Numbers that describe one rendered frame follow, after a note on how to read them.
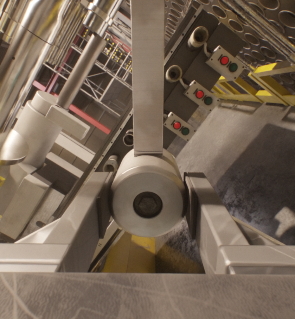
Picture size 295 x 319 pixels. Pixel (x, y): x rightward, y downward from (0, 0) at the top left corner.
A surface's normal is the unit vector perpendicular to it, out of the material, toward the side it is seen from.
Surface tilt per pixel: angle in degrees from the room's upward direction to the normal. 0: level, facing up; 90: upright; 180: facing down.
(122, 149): 90
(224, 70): 90
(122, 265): 90
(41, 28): 116
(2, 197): 68
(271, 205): 0
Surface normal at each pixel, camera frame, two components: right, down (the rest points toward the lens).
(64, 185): -0.02, 0.29
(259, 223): -0.82, -0.55
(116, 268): 0.57, -0.79
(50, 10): 0.62, 0.20
